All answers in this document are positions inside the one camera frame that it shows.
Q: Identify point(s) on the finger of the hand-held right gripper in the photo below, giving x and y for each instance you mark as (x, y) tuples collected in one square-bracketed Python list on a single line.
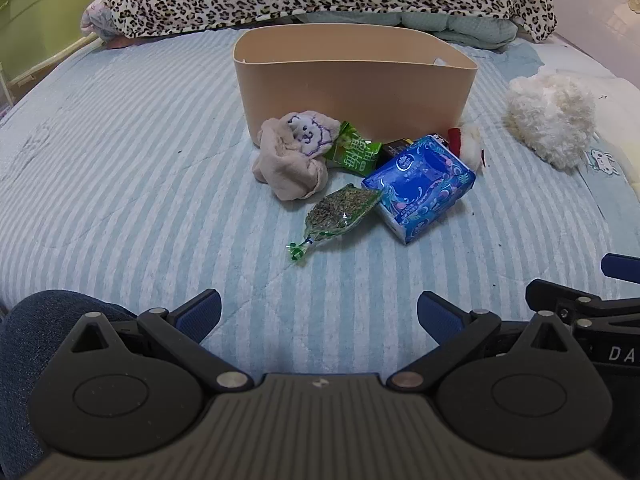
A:
[(622, 265), (550, 295)]

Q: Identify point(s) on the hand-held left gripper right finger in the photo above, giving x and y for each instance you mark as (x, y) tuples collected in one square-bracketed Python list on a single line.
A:
[(440, 316)]

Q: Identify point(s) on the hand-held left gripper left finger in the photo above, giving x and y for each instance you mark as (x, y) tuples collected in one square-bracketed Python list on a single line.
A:
[(202, 312)]

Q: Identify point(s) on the cartoon print pillow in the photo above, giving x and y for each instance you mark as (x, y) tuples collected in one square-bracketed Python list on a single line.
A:
[(612, 155)]

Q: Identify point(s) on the blue soft packet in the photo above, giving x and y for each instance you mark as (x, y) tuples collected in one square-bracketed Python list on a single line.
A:
[(420, 187)]

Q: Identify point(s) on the clear bag of dried herbs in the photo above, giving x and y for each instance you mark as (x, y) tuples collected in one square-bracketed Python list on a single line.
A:
[(337, 212)]

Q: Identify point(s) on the blue striped bed sheet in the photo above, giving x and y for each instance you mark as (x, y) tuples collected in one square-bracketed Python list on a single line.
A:
[(125, 185)]

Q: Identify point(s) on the white fluffy plush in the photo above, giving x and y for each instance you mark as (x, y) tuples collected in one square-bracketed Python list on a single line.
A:
[(550, 115)]

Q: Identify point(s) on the red and white plush toy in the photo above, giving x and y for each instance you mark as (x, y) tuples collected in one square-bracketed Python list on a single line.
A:
[(467, 145)]

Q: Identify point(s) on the small dark packet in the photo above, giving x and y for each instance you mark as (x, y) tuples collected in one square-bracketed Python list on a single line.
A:
[(395, 148)]

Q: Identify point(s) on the person's leg in jeans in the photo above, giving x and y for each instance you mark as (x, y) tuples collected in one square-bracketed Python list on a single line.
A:
[(30, 340)]

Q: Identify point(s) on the green snack packet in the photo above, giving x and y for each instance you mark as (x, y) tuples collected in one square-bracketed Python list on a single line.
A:
[(352, 152)]

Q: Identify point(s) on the beige storage bin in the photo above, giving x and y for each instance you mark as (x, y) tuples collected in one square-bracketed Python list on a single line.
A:
[(350, 90)]

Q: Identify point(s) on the teal quilt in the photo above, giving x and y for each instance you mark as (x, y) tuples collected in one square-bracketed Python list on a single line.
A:
[(460, 27)]

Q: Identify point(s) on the pink floral cloth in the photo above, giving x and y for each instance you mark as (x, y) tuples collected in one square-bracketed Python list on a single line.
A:
[(97, 22)]

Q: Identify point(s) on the green cabinet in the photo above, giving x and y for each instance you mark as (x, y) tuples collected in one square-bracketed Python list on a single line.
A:
[(37, 15)]

